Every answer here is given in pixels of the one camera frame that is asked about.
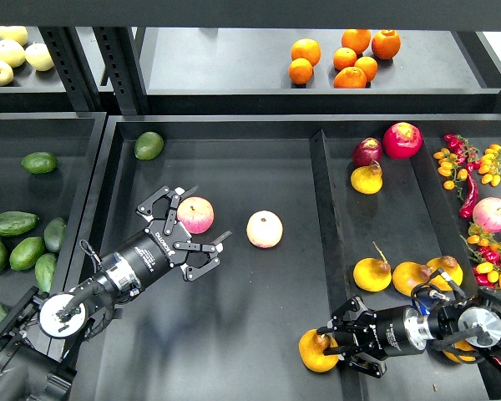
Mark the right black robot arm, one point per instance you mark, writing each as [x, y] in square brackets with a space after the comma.
[467, 327]

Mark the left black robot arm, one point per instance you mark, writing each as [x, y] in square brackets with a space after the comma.
[41, 336]

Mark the pale yellow pear right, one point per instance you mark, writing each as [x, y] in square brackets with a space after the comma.
[38, 56]

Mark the orange on shelf front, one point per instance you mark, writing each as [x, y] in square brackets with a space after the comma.
[350, 78]

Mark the pale pink apple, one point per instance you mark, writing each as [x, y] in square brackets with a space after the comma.
[264, 229]

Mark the dark green avocado upright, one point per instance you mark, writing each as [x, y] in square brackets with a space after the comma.
[54, 234]

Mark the orange on shelf lower left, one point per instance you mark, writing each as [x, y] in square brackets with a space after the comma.
[300, 71]

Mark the orange cherry tomato cluster right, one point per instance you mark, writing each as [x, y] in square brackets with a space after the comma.
[490, 165]

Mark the green avocado left tray top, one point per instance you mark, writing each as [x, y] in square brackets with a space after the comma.
[40, 162]

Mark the pale yellow pear middle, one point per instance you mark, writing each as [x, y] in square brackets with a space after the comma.
[12, 53]

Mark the green avocado cluster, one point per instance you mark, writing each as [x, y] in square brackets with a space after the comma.
[44, 271]
[26, 253]

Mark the orange cherry tomato cluster left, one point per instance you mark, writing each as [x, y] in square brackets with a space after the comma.
[452, 167]

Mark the yellow pear under right arm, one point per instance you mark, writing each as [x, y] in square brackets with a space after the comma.
[460, 352]

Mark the orange on shelf far left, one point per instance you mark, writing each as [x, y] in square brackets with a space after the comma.
[308, 49]

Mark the black left tray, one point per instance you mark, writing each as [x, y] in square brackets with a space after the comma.
[74, 139]

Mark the mixed cherry tomato cluster lower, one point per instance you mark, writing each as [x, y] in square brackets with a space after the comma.
[485, 254]

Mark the pink red apple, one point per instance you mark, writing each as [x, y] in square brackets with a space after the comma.
[196, 214]

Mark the red chili pepper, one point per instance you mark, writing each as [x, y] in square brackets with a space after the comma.
[470, 200]

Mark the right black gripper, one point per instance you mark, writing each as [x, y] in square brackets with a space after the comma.
[393, 332]

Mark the pink apple far right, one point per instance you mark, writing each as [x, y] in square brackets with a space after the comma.
[487, 214]

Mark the green avocado middle cluster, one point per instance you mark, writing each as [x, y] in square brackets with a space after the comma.
[26, 253]

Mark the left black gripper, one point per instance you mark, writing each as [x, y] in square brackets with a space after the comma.
[145, 257]

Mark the pale yellow pear top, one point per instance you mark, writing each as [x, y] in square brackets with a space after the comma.
[19, 34]

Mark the green avocado top of tray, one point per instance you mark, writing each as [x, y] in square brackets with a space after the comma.
[148, 146]

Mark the black tray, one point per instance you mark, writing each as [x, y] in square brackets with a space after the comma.
[74, 139]
[233, 334]

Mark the red apple right tray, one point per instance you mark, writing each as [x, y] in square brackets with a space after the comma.
[402, 140]

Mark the black shelf rack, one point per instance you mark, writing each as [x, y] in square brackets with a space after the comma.
[232, 57]

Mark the orange cherry tomato cluster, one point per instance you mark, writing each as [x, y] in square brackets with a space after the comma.
[452, 167]
[490, 165]

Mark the black center tray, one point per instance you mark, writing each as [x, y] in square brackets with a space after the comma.
[233, 334]

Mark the green avocado lower cluster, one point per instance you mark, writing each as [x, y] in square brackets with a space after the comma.
[44, 271]

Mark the red cherry tomato cluster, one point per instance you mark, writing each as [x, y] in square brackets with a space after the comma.
[462, 153]

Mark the dark red small apple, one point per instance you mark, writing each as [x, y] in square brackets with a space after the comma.
[367, 151]

